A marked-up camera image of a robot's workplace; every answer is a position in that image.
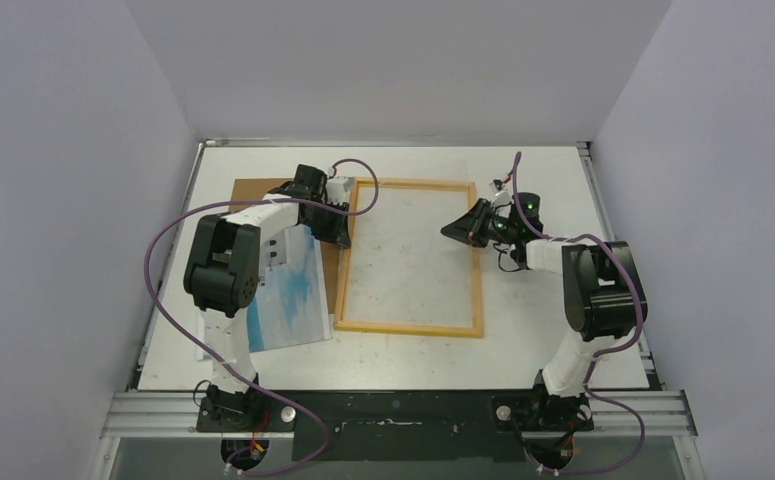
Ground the clear glass sheet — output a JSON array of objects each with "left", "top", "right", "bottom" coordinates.
[{"left": 343, "top": 187, "right": 473, "bottom": 328}]

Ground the yellow wooden picture frame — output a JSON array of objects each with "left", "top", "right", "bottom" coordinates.
[{"left": 334, "top": 177, "right": 484, "bottom": 338}]

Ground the printed building photo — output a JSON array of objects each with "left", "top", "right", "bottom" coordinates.
[{"left": 194, "top": 225, "right": 333, "bottom": 362}]

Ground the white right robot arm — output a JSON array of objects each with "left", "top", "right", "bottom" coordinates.
[{"left": 440, "top": 192, "right": 648, "bottom": 429}]

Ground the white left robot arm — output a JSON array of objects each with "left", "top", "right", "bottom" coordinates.
[{"left": 183, "top": 165, "right": 355, "bottom": 431}]

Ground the brown cardboard backing board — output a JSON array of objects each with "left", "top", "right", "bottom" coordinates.
[{"left": 231, "top": 178, "right": 341, "bottom": 314}]

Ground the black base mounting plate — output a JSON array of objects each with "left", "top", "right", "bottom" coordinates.
[{"left": 195, "top": 387, "right": 594, "bottom": 469}]

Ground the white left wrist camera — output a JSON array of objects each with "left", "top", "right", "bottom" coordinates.
[{"left": 326, "top": 176, "right": 355, "bottom": 205}]

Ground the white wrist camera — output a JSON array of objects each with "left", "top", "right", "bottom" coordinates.
[
  {"left": 489, "top": 179, "right": 509, "bottom": 199},
  {"left": 326, "top": 176, "right": 355, "bottom": 205}
]

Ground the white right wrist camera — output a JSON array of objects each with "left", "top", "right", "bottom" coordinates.
[{"left": 489, "top": 179, "right": 509, "bottom": 199}]

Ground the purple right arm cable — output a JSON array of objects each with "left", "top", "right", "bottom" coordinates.
[{"left": 509, "top": 151, "right": 647, "bottom": 477}]

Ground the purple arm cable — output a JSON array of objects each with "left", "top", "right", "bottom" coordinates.
[
  {"left": 509, "top": 151, "right": 647, "bottom": 477},
  {"left": 144, "top": 158, "right": 381, "bottom": 480}
]

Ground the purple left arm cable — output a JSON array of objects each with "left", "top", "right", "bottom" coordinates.
[{"left": 144, "top": 158, "right": 381, "bottom": 480}]

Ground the aluminium front rail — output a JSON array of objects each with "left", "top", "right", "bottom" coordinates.
[{"left": 102, "top": 390, "right": 698, "bottom": 439}]

